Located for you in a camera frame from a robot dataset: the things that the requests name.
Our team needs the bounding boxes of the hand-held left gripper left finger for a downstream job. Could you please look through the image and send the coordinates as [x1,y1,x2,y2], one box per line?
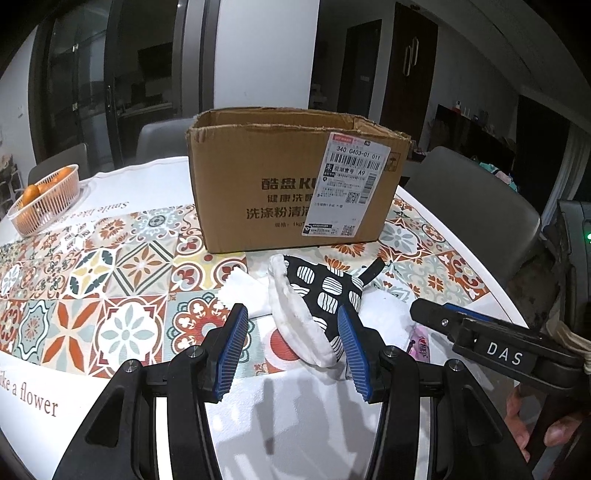
[53,302,250,480]

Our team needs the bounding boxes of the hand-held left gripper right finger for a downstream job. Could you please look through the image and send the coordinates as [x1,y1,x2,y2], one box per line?
[336,305,532,480]

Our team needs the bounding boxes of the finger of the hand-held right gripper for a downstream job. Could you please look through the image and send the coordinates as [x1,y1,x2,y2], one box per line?
[410,298,467,344]

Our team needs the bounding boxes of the black white patterned oven mitt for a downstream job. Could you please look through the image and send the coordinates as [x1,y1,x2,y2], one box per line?
[268,253,385,370]

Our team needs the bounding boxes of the brown cardboard box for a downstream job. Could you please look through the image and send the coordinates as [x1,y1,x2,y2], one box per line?
[185,108,413,254]

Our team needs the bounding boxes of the person's right hand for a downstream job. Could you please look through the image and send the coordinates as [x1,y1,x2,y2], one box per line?
[505,390,576,455]

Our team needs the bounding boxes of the pink tissue packet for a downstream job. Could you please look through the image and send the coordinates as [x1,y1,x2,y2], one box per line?
[407,323,433,361]

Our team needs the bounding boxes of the white towel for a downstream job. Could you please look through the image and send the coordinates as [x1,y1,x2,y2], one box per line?
[361,288,419,352]

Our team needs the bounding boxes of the thin white wipe cloth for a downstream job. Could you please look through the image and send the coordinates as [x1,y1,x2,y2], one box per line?
[216,270,274,320]

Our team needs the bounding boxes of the large grey dining chair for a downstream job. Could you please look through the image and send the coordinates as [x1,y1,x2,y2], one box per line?
[403,147,542,289]

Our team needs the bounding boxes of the white patterned tablecloth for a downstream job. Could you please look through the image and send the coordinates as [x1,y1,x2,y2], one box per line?
[0,154,532,480]

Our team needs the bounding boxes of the pile of clothes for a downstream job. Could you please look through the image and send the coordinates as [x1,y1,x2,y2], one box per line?
[480,161,520,191]

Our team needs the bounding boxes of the dark low sideboard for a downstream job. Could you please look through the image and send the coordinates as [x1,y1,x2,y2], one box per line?
[434,104,518,172]

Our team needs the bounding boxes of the white plastic basket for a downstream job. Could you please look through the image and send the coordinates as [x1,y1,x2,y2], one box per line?
[7,164,83,237]

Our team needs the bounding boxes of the dark tall cabinet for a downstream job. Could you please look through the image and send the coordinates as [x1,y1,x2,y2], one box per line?
[380,4,439,142]

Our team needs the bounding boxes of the dark interior door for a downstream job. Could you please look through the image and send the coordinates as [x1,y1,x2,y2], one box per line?
[344,23,385,126]

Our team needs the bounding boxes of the pile of oranges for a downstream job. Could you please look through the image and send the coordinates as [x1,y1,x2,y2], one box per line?
[18,167,79,208]

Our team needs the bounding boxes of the small shoe rack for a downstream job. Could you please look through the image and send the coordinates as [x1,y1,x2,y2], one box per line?
[0,154,21,208]

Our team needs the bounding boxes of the glass sliding door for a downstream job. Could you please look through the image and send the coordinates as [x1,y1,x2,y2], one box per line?
[34,0,206,169]

